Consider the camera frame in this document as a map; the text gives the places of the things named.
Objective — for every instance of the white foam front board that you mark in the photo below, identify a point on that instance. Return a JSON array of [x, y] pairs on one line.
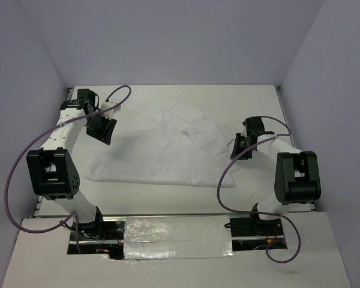
[[42, 261]]

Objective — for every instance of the white long sleeve shirt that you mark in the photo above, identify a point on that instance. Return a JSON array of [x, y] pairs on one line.
[[164, 142]]

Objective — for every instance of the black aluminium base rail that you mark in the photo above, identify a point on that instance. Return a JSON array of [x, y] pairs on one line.
[[243, 239]]

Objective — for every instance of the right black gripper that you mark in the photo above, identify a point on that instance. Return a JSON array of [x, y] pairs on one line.
[[234, 152]]

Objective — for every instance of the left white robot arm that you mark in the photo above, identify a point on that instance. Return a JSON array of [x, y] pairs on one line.
[[52, 169]]

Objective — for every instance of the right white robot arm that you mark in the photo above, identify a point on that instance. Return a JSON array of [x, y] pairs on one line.
[[296, 181]]

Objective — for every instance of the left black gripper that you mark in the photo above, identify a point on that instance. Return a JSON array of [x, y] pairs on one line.
[[111, 123]]

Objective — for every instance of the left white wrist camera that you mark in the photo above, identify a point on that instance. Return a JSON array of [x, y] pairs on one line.
[[109, 109]]

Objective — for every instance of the silver foil tape sheet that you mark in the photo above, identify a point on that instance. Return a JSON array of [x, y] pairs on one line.
[[159, 238]]

